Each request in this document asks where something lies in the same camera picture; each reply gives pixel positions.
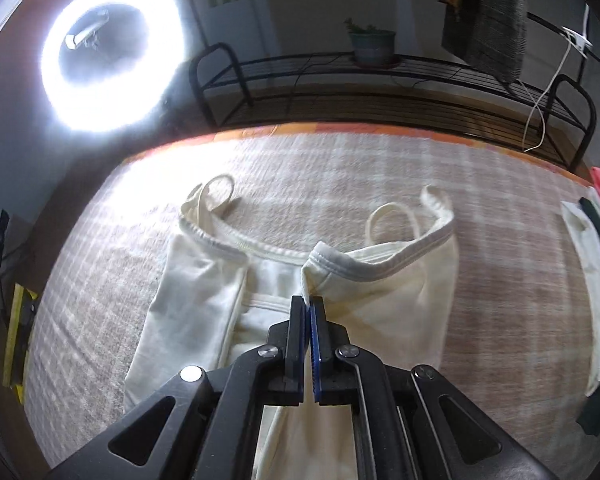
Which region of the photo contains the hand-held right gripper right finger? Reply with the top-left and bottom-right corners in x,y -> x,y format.
307,296 -> 561,480

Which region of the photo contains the green potted plant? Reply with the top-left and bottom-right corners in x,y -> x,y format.
343,17 -> 400,69

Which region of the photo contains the black metal rack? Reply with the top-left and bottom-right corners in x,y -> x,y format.
189,9 -> 598,173

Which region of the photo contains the white clip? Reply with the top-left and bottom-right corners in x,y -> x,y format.
562,27 -> 600,59

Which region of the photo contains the yellow box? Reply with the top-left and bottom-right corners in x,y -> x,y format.
2,284 -> 40,392

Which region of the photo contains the checked beige blanket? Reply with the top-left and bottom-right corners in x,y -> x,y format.
22,127 -> 600,480

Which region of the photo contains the cream white tank top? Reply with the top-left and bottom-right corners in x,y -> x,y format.
124,174 -> 460,480

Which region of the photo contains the white ring light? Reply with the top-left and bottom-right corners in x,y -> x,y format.
40,0 -> 187,135

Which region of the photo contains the white garment with dark trim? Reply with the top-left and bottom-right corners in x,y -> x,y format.
561,197 -> 600,437

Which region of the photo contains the white cable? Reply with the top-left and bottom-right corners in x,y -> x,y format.
524,5 -> 592,153

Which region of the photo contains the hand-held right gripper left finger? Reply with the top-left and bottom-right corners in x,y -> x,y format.
45,295 -> 309,480

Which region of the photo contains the dark checked hanging cloth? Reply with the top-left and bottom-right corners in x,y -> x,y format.
441,0 -> 529,84

